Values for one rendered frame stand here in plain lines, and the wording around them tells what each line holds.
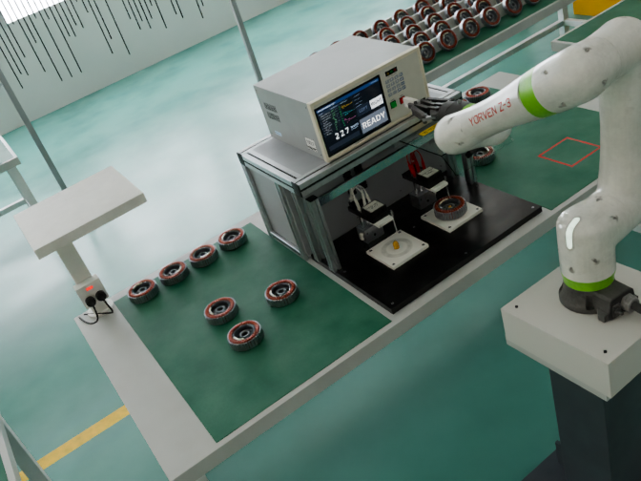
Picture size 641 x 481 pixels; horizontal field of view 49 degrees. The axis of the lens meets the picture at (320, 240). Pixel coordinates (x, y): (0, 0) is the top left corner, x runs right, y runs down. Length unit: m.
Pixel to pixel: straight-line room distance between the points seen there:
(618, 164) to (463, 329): 1.51
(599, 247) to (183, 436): 1.19
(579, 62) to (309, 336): 1.11
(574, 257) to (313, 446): 1.48
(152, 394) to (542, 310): 1.16
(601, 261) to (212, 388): 1.13
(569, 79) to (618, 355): 0.63
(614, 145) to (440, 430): 1.40
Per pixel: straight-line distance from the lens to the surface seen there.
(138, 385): 2.28
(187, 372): 2.22
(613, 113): 1.74
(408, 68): 2.34
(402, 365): 3.04
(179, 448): 2.01
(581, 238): 1.72
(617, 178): 1.82
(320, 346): 2.09
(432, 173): 2.40
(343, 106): 2.21
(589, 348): 1.75
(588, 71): 1.54
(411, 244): 2.32
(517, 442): 2.69
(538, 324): 1.83
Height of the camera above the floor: 2.09
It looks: 32 degrees down
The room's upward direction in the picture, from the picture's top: 19 degrees counter-clockwise
